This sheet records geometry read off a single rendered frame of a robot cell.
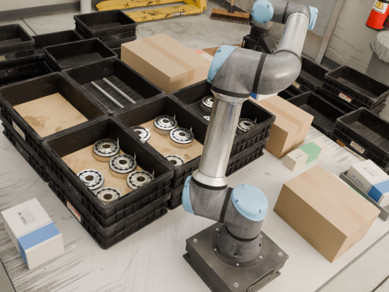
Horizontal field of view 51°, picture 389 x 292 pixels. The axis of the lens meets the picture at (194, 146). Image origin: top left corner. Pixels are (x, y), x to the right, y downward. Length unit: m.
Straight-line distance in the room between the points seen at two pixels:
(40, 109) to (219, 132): 0.94
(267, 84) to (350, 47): 3.39
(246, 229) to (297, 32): 0.63
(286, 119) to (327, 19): 2.71
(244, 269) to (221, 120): 0.49
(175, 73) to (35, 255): 1.09
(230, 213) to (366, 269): 1.54
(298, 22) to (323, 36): 3.22
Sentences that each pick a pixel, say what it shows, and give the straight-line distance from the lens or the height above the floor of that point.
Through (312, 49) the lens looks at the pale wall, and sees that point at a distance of 4.72.
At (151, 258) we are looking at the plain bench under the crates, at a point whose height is 0.70.
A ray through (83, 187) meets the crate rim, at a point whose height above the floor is 0.93.
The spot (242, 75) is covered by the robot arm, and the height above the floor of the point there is 1.37.
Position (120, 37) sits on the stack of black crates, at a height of 0.50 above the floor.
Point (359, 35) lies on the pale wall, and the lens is 4.43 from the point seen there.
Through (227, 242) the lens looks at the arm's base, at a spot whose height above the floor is 0.86.
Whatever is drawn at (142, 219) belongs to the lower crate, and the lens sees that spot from 1.49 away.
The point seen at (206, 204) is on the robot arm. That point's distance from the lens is 1.26.
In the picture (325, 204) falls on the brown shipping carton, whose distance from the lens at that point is 1.59.
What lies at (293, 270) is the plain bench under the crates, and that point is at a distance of 1.56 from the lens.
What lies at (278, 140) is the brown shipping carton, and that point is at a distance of 1.92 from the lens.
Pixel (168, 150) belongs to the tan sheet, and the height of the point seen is 0.83.
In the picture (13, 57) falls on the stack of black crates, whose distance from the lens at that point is 2.99.
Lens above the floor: 1.90
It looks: 39 degrees down
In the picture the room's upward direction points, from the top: 10 degrees clockwise
